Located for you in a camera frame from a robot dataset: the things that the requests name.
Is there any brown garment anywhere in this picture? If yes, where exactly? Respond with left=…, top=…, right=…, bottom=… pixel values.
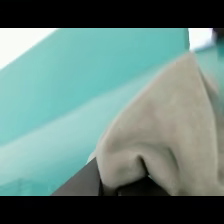
left=86, top=49, right=224, bottom=197

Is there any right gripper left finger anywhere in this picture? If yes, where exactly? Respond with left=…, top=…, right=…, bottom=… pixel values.
left=51, top=156, right=105, bottom=197

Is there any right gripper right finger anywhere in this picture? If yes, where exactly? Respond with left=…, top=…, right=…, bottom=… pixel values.
left=116, top=174, right=171, bottom=197

